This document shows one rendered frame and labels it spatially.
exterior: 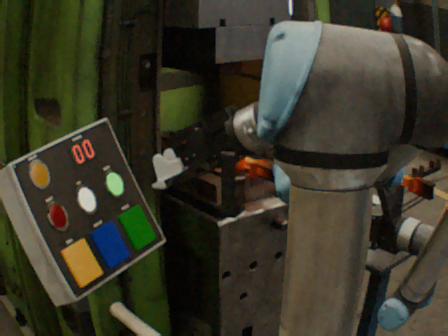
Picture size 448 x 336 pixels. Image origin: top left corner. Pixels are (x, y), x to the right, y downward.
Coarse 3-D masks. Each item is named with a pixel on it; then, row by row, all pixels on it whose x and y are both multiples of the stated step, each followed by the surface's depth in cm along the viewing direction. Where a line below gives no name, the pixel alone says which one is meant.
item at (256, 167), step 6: (246, 162) 160; (252, 162) 158; (258, 162) 158; (264, 162) 158; (252, 168) 157; (258, 168) 158; (264, 168) 155; (270, 168) 154; (252, 174) 158; (258, 174) 158; (264, 174) 157; (270, 174) 155; (270, 180) 154
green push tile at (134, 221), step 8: (136, 208) 123; (120, 216) 118; (128, 216) 120; (136, 216) 122; (144, 216) 124; (120, 224) 118; (128, 224) 119; (136, 224) 121; (144, 224) 123; (128, 232) 118; (136, 232) 120; (144, 232) 122; (152, 232) 124; (136, 240) 119; (144, 240) 121; (152, 240) 123; (136, 248) 118
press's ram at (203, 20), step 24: (168, 0) 145; (192, 0) 137; (216, 0) 138; (240, 0) 143; (264, 0) 147; (288, 0) 152; (168, 24) 147; (192, 24) 139; (216, 24) 140; (240, 24) 145; (264, 24) 150
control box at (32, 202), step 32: (96, 128) 122; (32, 160) 103; (64, 160) 111; (96, 160) 119; (0, 192) 101; (32, 192) 100; (64, 192) 108; (96, 192) 116; (128, 192) 124; (32, 224) 98; (96, 224) 112; (32, 256) 102; (96, 256) 109; (64, 288) 99
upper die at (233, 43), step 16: (176, 32) 154; (192, 32) 148; (208, 32) 143; (224, 32) 142; (240, 32) 145; (256, 32) 149; (176, 48) 155; (192, 48) 149; (208, 48) 145; (224, 48) 144; (240, 48) 147; (256, 48) 150
